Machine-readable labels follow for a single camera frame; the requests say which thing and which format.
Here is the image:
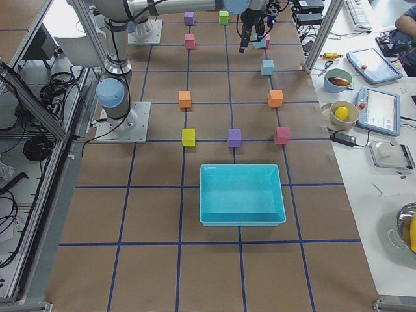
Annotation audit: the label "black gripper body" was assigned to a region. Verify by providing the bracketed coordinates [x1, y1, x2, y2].
[239, 9, 263, 53]
[255, 19, 272, 42]

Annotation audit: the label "light blue foam block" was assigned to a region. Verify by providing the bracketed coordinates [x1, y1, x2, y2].
[261, 59, 274, 76]
[253, 38, 267, 49]

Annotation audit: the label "pink block near arm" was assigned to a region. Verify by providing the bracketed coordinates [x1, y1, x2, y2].
[185, 33, 196, 50]

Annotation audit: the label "orange block near arms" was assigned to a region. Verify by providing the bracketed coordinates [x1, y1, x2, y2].
[178, 90, 192, 109]

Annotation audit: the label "pink block far side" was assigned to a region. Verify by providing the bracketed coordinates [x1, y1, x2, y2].
[264, 34, 270, 49]

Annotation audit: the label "green foam block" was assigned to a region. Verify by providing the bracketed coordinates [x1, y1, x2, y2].
[218, 10, 229, 25]

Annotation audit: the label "purple block near pink tray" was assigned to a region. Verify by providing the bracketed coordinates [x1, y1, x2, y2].
[183, 11, 195, 26]

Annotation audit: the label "orange block far side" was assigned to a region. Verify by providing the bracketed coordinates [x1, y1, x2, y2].
[268, 90, 284, 107]

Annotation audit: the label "gold metal tool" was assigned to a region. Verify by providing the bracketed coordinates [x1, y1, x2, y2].
[320, 53, 344, 60]

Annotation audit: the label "scissors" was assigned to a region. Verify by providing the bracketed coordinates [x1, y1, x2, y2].
[318, 60, 333, 77]

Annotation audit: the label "green bowl with fruit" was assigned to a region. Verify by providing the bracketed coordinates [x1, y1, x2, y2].
[324, 68, 352, 93]

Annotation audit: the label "white keyboard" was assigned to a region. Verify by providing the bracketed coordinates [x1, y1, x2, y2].
[344, 0, 372, 31]

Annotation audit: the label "purple block near blue tray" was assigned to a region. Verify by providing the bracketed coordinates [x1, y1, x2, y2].
[227, 129, 242, 148]

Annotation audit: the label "teach pendant near scissors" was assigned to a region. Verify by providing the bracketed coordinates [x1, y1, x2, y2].
[346, 48, 403, 85]

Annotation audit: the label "pink block near blue tray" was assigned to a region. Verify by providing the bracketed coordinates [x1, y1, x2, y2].
[274, 127, 291, 145]

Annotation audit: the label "beige bowl with lemon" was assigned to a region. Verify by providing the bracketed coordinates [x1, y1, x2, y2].
[329, 101, 359, 130]

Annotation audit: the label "yellow foam block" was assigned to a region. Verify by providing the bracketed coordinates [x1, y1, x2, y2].
[181, 128, 196, 147]

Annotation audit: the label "black power adapter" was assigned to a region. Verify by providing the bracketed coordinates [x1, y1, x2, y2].
[330, 132, 356, 147]

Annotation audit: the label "teach pendant near bowl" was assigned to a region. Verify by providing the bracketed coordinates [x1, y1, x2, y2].
[355, 87, 401, 137]

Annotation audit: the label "cyan plastic tray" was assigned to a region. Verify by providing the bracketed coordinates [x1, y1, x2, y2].
[199, 164, 287, 227]

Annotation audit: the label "clear container with lid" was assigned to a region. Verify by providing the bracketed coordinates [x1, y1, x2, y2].
[369, 141, 415, 170]

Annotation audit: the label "metal bowl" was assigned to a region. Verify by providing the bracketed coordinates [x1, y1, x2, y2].
[387, 202, 415, 255]

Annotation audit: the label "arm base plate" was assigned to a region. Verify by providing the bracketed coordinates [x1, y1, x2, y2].
[127, 19, 163, 46]
[94, 101, 151, 143]

